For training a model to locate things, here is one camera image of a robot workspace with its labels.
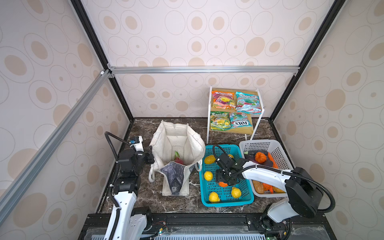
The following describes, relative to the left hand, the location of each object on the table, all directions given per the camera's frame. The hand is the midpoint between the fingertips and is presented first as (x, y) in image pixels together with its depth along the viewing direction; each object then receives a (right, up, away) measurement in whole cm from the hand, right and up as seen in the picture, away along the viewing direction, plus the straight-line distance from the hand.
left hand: (154, 144), depth 75 cm
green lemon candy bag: (+36, +14, +18) cm, 43 cm away
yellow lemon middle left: (+28, -19, +10) cm, 35 cm away
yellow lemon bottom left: (+30, -28, +3) cm, 41 cm away
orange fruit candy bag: (+36, +23, +3) cm, 43 cm away
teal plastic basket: (+28, -25, +10) cm, 39 cm away
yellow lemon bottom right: (+42, -26, +4) cm, 50 cm away
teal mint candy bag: (+48, +22, +3) cm, 53 cm away
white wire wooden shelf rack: (+41, +17, +2) cm, 44 cm away
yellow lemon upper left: (+29, -10, +14) cm, 34 cm away
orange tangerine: (+36, -22, +6) cm, 43 cm away
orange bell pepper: (+60, -9, +16) cm, 63 cm away
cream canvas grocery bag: (+3, +2, +19) cm, 19 cm away
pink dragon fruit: (+9, -10, +16) cm, 21 cm away
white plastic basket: (+70, -3, +20) cm, 73 cm away
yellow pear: (+43, -8, +17) cm, 47 cm away
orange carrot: (+69, -10, +20) cm, 72 cm away
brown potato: (+53, -22, +1) cm, 57 cm away
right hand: (+35, -21, +12) cm, 43 cm away
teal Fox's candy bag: (+48, +14, +19) cm, 54 cm away
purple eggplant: (+55, -10, +16) cm, 58 cm away
